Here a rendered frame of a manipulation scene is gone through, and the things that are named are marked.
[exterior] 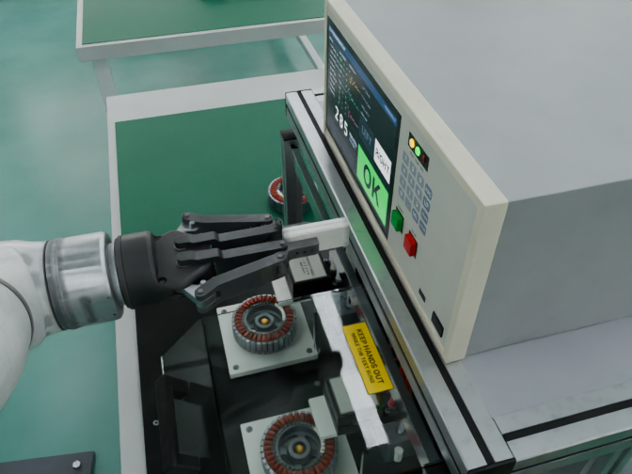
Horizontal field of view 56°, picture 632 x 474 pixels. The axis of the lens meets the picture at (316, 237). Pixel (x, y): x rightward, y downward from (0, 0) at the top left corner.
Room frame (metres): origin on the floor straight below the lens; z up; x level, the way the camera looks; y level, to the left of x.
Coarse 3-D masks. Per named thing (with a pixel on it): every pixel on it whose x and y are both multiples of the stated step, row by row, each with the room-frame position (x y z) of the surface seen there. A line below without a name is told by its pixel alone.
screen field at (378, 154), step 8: (360, 120) 0.62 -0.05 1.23; (360, 128) 0.62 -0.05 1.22; (368, 128) 0.59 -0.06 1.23; (360, 136) 0.62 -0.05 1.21; (368, 136) 0.59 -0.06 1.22; (368, 144) 0.59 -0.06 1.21; (376, 144) 0.57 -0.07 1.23; (376, 152) 0.56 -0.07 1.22; (384, 152) 0.54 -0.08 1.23; (376, 160) 0.56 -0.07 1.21; (384, 160) 0.54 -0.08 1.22; (384, 168) 0.54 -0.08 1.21; (384, 176) 0.54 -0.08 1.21
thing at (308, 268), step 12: (300, 264) 0.68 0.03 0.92; (312, 264) 0.68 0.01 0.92; (324, 264) 0.68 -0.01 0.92; (288, 276) 0.66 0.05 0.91; (300, 276) 0.65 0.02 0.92; (312, 276) 0.65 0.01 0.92; (324, 276) 0.65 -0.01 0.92; (276, 288) 0.66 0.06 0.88; (288, 288) 0.66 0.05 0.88; (300, 288) 0.64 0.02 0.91; (312, 288) 0.64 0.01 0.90; (324, 288) 0.65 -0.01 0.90; (336, 288) 0.65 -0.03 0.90
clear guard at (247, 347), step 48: (192, 336) 0.43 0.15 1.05; (240, 336) 0.42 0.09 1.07; (288, 336) 0.42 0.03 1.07; (336, 336) 0.42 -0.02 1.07; (384, 336) 0.42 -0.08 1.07; (192, 384) 0.37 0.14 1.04; (240, 384) 0.36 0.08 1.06; (288, 384) 0.36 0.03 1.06; (336, 384) 0.36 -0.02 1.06; (192, 432) 0.32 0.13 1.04; (240, 432) 0.30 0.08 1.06; (288, 432) 0.30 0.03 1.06; (336, 432) 0.30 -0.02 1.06; (384, 432) 0.30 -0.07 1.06
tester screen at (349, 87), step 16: (336, 48) 0.72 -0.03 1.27; (336, 64) 0.72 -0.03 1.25; (352, 64) 0.66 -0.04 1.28; (336, 80) 0.72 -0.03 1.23; (352, 80) 0.66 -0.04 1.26; (368, 80) 0.60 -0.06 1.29; (336, 96) 0.71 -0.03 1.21; (352, 96) 0.65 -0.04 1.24; (368, 96) 0.60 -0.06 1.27; (352, 112) 0.65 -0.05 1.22; (368, 112) 0.60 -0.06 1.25; (384, 112) 0.55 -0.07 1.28; (352, 128) 0.65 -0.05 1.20; (384, 128) 0.55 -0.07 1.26; (352, 144) 0.64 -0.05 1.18; (384, 144) 0.55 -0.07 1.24
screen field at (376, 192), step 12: (360, 156) 0.61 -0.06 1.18; (360, 168) 0.61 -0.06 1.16; (372, 168) 0.57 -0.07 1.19; (360, 180) 0.61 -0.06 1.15; (372, 180) 0.57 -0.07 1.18; (372, 192) 0.56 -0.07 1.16; (384, 192) 0.53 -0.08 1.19; (372, 204) 0.56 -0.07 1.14; (384, 204) 0.53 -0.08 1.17; (384, 216) 0.53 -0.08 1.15
